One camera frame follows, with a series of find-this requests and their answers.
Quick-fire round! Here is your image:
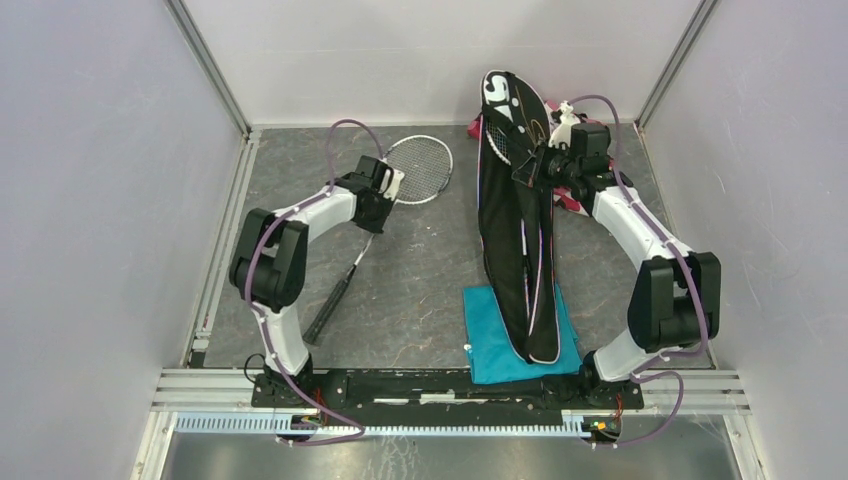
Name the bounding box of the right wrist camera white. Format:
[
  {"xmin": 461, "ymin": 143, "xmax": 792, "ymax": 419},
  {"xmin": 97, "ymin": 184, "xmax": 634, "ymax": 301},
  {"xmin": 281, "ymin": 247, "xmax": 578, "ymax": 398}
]
[{"xmin": 547, "ymin": 101, "xmax": 583, "ymax": 150}]

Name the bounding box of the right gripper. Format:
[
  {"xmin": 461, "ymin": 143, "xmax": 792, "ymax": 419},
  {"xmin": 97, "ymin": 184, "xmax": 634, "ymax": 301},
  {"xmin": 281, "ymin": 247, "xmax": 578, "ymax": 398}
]
[{"xmin": 514, "ymin": 138, "xmax": 581, "ymax": 191}]

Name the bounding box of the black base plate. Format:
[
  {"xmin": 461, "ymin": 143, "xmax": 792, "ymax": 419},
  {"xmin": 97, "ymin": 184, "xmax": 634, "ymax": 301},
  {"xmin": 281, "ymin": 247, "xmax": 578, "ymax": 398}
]
[{"xmin": 250, "ymin": 368, "xmax": 645, "ymax": 429}]

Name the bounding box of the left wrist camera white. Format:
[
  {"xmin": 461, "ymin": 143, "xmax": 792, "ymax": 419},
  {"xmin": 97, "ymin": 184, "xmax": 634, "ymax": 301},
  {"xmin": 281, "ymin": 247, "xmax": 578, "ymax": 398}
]
[{"xmin": 379, "ymin": 166, "xmax": 405, "ymax": 202}]

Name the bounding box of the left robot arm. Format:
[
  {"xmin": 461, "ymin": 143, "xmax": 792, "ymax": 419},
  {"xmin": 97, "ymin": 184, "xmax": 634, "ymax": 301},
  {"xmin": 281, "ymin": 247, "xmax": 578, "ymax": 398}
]
[{"xmin": 228, "ymin": 156, "xmax": 405, "ymax": 408}]

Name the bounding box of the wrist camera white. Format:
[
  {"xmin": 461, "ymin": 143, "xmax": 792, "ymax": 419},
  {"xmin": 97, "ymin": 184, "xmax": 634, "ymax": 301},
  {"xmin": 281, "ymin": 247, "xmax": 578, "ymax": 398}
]
[
  {"xmin": 379, "ymin": 166, "xmax": 405, "ymax": 202},
  {"xmin": 547, "ymin": 101, "xmax": 583, "ymax": 150}
]

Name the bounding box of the pink camouflage bag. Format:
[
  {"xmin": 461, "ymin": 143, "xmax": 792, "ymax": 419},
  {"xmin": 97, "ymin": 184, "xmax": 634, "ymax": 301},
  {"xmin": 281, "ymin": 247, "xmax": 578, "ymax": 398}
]
[{"xmin": 467, "ymin": 100, "xmax": 603, "ymax": 217}]

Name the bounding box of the slotted cable duct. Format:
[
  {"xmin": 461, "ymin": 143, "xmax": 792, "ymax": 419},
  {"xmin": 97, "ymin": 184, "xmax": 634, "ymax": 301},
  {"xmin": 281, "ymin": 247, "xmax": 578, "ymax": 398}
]
[{"xmin": 174, "ymin": 412, "xmax": 590, "ymax": 439}]

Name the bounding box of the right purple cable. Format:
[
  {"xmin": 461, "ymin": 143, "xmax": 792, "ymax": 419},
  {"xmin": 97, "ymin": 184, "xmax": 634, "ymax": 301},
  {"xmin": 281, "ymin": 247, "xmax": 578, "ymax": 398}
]
[{"xmin": 569, "ymin": 94, "xmax": 710, "ymax": 448}]

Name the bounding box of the black racket cover bag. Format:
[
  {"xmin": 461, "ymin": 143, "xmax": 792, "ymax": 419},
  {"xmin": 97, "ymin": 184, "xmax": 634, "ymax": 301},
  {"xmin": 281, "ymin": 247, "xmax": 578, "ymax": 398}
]
[{"xmin": 477, "ymin": 70, "xmax": 560, "ymax": 364}]

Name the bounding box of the badminton racket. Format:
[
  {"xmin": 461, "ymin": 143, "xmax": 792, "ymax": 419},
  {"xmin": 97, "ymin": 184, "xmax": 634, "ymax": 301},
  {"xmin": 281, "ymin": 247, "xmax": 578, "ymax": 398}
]
[
  {"xmin": 481, "ymin": 116, "xmax": 511, "ymax": 165},
  {"xmin": 302, "ymin": 135, "xmax": 454, "ymax": 345}
]

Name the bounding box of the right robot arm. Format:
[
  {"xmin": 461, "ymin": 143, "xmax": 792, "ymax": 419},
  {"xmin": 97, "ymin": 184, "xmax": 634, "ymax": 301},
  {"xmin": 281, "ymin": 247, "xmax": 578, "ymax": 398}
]
[{"xmin": 509, "ymin": 123, "xmax": 722, "ymax": 408}]

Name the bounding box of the purple cable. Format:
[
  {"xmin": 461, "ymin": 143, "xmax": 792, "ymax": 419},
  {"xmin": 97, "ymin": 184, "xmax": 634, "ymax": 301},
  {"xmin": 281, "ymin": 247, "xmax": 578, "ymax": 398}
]
[
  {"xmin": 243, "ymin": 119, "xmax": 386, "ymax": 446},
  {"xmin": 569, "ymin": 94, "xmax": 710, "ymax": 448}
]

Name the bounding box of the teal folded cloth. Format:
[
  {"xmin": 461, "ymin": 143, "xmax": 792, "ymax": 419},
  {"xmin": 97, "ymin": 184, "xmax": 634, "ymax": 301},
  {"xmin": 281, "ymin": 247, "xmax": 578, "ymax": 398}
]
[{"xmin": 463, "ymin": 286, "xmax": 582, "ymax": 385}]

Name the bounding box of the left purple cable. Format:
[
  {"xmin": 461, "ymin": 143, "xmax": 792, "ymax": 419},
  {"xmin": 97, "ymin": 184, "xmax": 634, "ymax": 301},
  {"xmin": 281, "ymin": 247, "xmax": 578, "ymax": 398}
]
[{"xmin": 243, "ymin": 119, "xmax": 386, "ymax": 446}]

